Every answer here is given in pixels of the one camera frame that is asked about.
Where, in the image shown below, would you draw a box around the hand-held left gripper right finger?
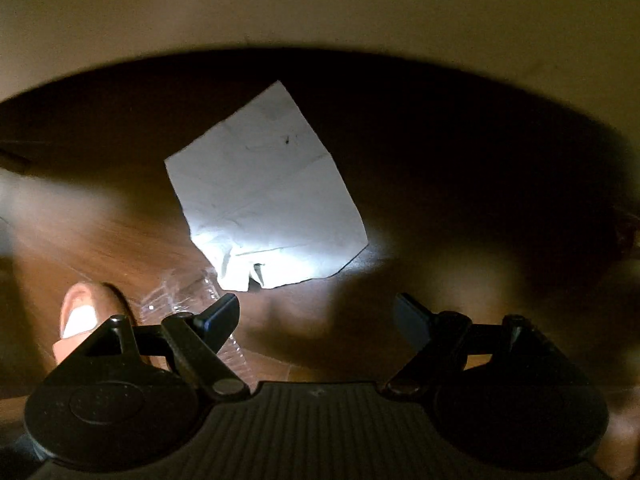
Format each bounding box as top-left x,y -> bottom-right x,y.
381,293 -> 553,397

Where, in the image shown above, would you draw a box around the white paper sheet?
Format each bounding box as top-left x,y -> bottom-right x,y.
164,80 -> 370,293

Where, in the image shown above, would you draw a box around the clear plastic wrapper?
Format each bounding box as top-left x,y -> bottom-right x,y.
139,266 -> 251,378

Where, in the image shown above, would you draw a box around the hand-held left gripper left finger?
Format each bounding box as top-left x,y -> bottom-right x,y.
75,293 -> 252,403

